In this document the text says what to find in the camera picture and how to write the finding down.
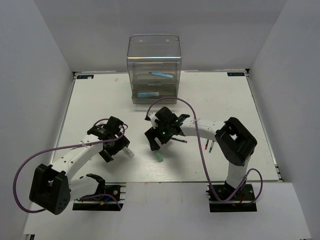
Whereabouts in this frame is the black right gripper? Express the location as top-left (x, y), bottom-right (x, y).
top-left (145, 121), bottom-right (174, 151)

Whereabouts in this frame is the green utility knife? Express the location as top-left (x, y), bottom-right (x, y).
top-left (153, 150), bottom-right (164, 163)

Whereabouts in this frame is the orange utility knife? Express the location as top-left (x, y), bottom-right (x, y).
top-left (122, 147), bottom-right (135, 158)

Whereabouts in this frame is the clear plastic drawer organizer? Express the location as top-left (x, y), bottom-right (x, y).
top-left (126, 33), bottom-right (182, 105)

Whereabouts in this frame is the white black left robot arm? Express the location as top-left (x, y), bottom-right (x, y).
top-left (29, 116), bottom-right (130, 215)

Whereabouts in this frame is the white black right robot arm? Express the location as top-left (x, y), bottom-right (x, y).
top-left (144, 107), bottom-right (258, 200)

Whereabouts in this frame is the purple ink pen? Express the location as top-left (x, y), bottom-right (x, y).
top-left (171, 137), bottom-right (188, 144)

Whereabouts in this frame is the green ink pen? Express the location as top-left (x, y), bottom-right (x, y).
top-left (208, 141), bottom-right (214, 153)

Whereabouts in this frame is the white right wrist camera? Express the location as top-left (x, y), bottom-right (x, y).
top-left (145, 114), bottom-right (151, 122)

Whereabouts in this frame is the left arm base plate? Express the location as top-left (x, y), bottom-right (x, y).
top-left (72, 183), bottom-right (127, 212)

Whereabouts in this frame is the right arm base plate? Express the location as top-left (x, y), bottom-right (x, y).
top-left (206, 184), bottom-right (257, 213)

